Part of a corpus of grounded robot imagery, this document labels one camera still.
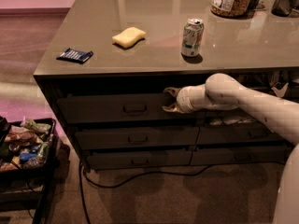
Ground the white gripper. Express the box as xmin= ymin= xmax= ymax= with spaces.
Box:
xmin=163 ymin=87 xmax=194 ymax=114

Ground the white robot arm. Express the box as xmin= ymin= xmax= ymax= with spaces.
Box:
xmin=164 ymin=73 xmax=299 ymax=224

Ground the grey drawer cabinet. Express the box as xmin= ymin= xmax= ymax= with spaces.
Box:
xmin=35 ymin=0 xmax=299 ymax=170

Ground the green white soda can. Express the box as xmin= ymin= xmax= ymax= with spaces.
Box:
xmin=181 ymin=18 xmax=204 ymax=57

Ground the yellow sponge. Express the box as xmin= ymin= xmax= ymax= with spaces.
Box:
xmin=112 ymin=27 xmax=147 ymax=49

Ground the blue snack packet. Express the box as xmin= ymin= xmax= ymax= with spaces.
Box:
xmin=57 ymin=48 xmax=93 ymax=64

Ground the dark glass bottle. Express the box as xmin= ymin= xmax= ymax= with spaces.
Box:
xmin=271 ymin=0 xmax=299 ymax=17

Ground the black tray of snacks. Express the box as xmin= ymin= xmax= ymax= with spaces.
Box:
xmin=0 ymin=117 xmax=56 ymax=174

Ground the black floor cable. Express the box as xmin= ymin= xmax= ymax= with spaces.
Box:
xmin=78 ymin=161 xmax=281 ymax=224

